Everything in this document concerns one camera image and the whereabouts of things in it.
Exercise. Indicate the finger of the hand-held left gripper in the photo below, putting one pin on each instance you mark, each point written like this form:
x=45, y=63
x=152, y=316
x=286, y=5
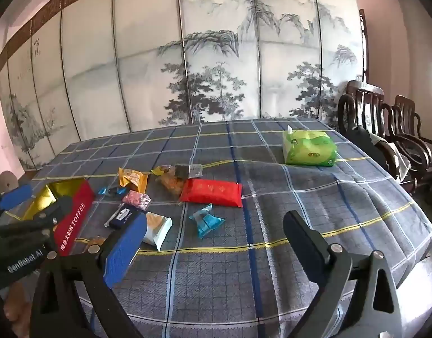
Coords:
x=15, y=195
x=55, y=209

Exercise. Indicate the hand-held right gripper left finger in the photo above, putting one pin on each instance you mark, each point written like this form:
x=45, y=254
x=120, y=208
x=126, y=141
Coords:
x=126, y=250

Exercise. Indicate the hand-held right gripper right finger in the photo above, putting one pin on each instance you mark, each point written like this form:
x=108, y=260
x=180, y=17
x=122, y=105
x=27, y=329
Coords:
x=303, y=239

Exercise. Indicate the red box with gold inside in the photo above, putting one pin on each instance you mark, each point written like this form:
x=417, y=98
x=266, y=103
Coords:
x=75, y=218

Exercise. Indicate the dark blue snack packet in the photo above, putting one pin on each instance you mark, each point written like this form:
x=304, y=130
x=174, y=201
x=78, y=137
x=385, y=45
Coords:
x=122, y=218

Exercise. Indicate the white and orange snack packet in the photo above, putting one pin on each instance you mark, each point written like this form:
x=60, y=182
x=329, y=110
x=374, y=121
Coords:
x=156, y=229

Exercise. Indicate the pink patterned snack packet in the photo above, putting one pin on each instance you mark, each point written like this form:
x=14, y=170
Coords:
x=138, y=200

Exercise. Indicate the blue candy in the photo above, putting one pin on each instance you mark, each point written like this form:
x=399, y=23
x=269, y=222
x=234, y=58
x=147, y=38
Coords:
x=112, y=191

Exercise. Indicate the gold snack packet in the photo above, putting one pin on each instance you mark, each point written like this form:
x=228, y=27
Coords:
x=131, y=177

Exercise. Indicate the clear packet of orange snacks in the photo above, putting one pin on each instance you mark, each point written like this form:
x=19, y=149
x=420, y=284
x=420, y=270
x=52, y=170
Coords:
x=170, y=185

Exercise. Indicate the teal snack packet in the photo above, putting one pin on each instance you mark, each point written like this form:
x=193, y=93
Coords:
x=206, y=221

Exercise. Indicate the small yellow snack packet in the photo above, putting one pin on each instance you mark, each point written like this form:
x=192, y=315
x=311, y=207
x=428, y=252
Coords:
x=161, y=170

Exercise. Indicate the dark seaweed snack packet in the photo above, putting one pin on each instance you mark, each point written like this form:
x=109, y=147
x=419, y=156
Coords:
x=182, y=171

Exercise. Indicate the red snack packet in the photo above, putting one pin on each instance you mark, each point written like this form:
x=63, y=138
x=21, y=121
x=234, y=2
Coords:
x=212, y=192

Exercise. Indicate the silver snack packet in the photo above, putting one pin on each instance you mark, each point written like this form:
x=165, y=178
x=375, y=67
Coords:
x=195, y=171

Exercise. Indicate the person's left forearm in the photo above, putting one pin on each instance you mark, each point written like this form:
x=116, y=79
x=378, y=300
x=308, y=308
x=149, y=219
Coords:
x=15, y=310

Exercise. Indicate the round white object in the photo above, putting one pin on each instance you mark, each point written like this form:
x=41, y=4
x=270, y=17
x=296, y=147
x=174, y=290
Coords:
x=6, y=181

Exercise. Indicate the blue plaid tablecloth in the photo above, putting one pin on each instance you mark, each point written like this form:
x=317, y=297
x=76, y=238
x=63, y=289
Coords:
x=237, y=271

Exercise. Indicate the green tissue pack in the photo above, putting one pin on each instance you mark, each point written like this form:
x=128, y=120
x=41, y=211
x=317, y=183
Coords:
x=309, y=148

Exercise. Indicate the dark cloth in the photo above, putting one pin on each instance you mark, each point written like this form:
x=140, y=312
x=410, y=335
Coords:
x=370, y=144

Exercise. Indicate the dark wooden chair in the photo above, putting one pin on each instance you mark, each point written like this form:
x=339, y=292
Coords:
x=356, y=102
x=413, y=130

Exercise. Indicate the painted landscape folding screen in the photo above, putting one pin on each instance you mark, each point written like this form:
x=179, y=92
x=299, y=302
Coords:
x=149, y=60

